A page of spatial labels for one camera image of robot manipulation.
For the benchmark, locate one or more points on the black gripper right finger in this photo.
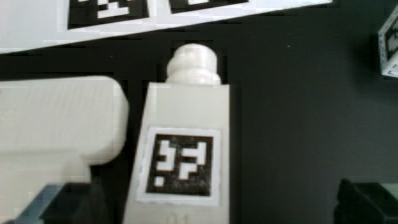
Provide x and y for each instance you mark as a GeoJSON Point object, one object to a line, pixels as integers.
{"type": "Point", "coordinates": [367, 203]}

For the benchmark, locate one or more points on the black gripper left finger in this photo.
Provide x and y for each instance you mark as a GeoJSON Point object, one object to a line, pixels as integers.
{"type": "Point", "coordinates": [68, 204]}

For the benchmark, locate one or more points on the white tagged leg block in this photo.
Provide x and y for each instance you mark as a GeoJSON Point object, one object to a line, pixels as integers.
{"type": "Point", "coordinates": [388, 45]}
{"type": "Point", "coordinates": [180, 180]}

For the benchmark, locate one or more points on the white marker sheet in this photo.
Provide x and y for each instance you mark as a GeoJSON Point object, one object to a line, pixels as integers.
{"type": "Point", "coordinates": [43, 23]}

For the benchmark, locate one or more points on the white chair back frame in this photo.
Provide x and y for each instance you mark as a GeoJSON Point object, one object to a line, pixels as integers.
{"type": "Point", "coordinates": [63, 134]}

